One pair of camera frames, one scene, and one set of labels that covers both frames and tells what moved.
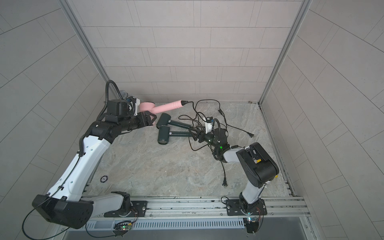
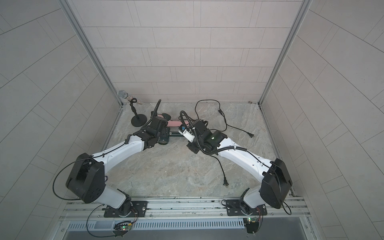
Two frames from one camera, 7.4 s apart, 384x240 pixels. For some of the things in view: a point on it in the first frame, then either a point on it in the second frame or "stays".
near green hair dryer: x=164 y=134 stays
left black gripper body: x=133 y=122 -> x=156 y=137
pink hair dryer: x=150 y=106 -> x=172 y=123
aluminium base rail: x=200 y=208 stays
